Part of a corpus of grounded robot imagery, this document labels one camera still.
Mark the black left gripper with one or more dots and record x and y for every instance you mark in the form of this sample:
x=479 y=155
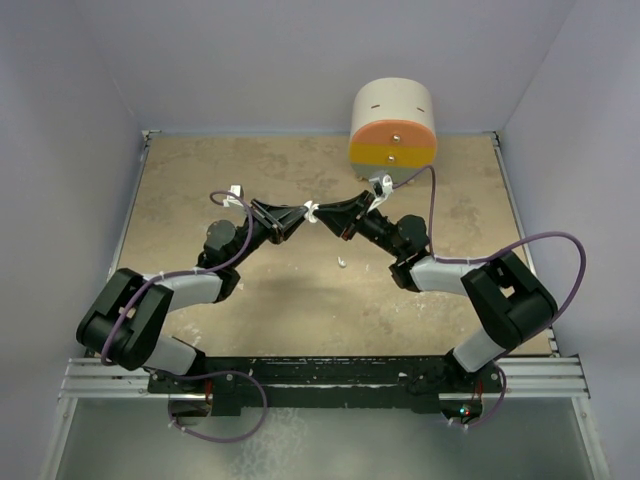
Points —
x=280 y=215

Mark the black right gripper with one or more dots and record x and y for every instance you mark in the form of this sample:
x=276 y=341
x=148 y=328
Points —
x=343 y=215

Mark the white round earbud case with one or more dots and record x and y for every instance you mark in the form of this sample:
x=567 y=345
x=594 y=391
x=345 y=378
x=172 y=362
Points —
x=311 y=208

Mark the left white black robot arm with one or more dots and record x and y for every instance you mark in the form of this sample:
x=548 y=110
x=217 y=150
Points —
x=125 y=321

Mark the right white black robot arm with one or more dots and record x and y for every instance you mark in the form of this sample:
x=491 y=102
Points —
x=510 y=302

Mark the white round drawer cabinet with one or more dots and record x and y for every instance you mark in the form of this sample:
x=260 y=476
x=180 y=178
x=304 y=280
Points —
x=392 y=128

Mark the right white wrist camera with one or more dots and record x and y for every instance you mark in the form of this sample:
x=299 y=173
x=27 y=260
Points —
x=382 y=186

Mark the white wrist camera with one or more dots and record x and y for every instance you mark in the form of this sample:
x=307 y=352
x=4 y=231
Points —
x=234 y=197
x=382 y=186

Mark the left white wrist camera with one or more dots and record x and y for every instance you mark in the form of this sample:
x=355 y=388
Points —
x=234 y=197

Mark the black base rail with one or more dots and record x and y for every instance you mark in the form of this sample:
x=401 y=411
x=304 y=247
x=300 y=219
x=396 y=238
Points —
x=420 y=384

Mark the aluminium frame rail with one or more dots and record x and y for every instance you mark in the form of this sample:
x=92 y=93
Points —
x=539 y=373

